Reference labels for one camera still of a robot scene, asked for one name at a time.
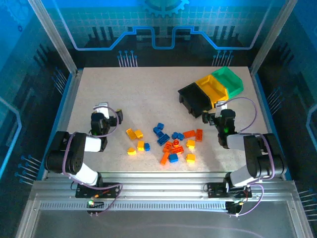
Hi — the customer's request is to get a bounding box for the black plastic bin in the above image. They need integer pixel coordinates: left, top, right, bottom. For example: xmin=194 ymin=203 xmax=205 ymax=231
xmin=177 ymin=82 xmax=213 ymax=119

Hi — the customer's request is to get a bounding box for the yellow plastic bin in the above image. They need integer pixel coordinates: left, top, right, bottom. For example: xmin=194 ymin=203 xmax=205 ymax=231
xmin=195 ymin=74 xmax=228 ymax=102

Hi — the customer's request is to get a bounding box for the green plastic bin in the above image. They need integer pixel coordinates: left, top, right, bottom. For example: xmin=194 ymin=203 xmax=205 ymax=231
xmin=211 ymin=66 xmax=244 ymax=99

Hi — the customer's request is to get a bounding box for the large blue lego brick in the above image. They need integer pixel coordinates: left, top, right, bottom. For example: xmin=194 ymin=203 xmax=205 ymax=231
xmin=157 ymin=134 xmax=171 ymax=145

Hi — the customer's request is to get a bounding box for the left black controller board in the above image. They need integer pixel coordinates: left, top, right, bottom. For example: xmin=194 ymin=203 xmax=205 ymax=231
xmin=86 ymin=199 xmax=105 ymax=214

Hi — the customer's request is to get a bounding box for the black controller board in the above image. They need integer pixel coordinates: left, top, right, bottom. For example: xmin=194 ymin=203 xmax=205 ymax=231
xmin=226 ymin=200 xmax=242 ymax=215
xmin=86 ymin=199 xmax=105 ymax=214

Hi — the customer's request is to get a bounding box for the right black controller board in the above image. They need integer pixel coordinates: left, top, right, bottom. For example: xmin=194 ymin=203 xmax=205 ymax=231
xmin=226 ymin=200 xmax=242 ymax=215

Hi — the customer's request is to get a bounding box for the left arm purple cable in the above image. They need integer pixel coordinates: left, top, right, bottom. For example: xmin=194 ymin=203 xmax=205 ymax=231
xmin=61 ymin=106 xmax=124 ymax=216

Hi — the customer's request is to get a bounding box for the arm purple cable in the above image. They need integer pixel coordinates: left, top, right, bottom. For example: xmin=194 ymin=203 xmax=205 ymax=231
xmin=61 ymin=106 xmax=124 ymax=216
xmin=224 ymin=97 xmax=275 ymax=218

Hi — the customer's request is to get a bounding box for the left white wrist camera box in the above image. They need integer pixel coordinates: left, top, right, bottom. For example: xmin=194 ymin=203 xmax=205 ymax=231
xmin=93 ymin=102 xmax=110 ymax=119

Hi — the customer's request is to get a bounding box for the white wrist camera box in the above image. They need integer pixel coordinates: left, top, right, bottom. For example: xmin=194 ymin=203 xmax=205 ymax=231
xmin=93 ymin=102 xmax=110 ymax=119
xmin=214 ymin=100 xmax=228 ymax=112

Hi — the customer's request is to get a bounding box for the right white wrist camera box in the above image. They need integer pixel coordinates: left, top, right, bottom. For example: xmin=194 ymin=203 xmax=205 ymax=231
xmin=214 ymin=100 xmax=228 ymax=112

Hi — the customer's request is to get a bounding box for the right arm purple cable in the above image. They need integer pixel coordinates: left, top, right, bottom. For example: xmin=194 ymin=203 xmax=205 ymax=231
xmin=224 ymin=97 xmax=275 ymax=218

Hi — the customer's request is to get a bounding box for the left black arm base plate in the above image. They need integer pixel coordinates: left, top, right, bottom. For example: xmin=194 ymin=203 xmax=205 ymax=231
xmin=75 ymin=182 xmax=122 ymax=199

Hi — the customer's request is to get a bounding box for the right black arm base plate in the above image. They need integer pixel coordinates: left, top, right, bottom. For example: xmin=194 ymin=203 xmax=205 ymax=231
xmin=207 ymin=182 xmax=252 ymax=199

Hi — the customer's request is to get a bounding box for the aluminium front frame rail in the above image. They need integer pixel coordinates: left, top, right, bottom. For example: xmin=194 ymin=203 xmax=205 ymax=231
xmin=31 ymin=172 xmax=298 ymax=202

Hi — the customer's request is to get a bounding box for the slotted grey cable duct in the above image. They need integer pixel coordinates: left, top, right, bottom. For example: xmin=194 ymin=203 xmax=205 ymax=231
xmin=39 ymin=202 xmax=228 ymax=211

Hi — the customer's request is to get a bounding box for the right aluminium corner post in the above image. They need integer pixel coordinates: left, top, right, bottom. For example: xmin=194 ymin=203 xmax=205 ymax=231
xmin=249 ymin=0 xmax=299 ymax=76

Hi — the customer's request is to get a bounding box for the aluminium corner post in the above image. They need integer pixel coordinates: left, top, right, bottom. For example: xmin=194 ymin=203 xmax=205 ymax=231
xmin=249 ymin=0 xmax=299 ymax=76
xmin=27 ymin=0 xmax=79 ymax=76

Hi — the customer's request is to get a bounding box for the left aluminium corner post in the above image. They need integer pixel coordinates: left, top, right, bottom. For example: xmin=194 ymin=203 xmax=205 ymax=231
xmin=27 ymin=0 xmax=79 ymax=76

